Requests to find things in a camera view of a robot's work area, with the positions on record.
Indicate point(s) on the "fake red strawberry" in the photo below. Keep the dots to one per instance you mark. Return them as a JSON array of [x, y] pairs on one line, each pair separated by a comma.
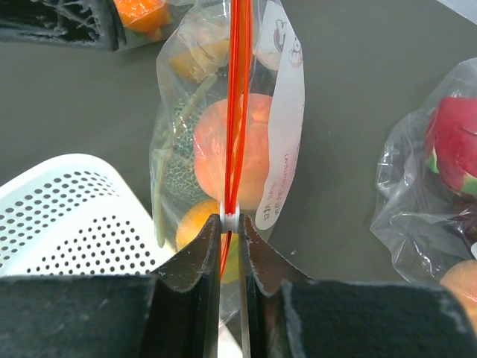
[[450, 144]]

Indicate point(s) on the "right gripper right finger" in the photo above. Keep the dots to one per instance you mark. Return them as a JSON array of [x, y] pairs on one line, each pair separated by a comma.
[[285, 313]]

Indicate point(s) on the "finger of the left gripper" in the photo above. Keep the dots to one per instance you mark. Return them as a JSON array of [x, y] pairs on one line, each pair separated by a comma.
[[82, 23]]

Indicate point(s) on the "white perforated plastic basket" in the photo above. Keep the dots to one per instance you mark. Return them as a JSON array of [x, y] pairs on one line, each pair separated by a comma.
[[75, 215]]

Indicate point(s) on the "fake orange tangerine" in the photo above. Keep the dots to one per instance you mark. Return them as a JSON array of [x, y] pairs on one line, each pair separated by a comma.
[[144, 16]]

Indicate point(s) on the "blue zip bag with strawberry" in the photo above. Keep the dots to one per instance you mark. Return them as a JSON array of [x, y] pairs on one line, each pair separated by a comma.
[[427, 227]]

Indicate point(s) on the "fake brown pear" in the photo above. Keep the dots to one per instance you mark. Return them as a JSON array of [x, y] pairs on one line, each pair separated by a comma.
[[201, 61]]

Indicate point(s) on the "fake peach in blue bag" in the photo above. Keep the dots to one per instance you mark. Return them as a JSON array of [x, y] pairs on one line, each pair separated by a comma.
[[461, 280]]

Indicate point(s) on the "red zip clear bag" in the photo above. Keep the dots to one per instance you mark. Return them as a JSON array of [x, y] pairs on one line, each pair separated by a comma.
[[247, 138]]

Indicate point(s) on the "fake netted green melon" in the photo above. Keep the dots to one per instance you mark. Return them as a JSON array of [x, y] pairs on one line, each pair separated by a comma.
[[172, 150]]

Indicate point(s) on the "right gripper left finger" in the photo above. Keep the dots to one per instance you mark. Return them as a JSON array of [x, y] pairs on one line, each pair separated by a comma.
[[171, 312]]

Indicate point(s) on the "fake yellow green mango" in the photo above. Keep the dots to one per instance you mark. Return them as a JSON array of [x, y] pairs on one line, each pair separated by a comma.
[[191, 225]]

